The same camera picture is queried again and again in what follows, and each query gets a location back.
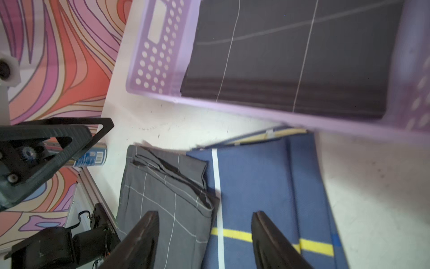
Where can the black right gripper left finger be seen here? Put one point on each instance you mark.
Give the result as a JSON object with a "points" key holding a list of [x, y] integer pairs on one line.
{"points": [[138, 249]]}

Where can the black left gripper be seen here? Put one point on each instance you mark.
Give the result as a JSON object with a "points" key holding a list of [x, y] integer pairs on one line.
{"points": [[32, 152]]}

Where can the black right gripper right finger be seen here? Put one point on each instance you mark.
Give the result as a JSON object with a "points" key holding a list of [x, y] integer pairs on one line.
{"points": [[271, 248]]}

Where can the dark grey checked pillowcase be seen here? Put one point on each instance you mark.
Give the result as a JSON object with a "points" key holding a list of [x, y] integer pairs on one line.
{"points": [[324, 58]]}

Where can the blue pillowcase with yellow stripe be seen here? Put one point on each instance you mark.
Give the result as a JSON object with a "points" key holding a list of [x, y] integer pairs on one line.
{"points": [[282, 178]]}

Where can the purple perforated plastic basket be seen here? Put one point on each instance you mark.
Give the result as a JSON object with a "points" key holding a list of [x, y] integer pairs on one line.
{"points": [[164, 45]]}

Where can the blue capped bottle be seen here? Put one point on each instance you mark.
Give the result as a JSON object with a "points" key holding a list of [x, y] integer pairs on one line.
{"points": [[96, 156]]}

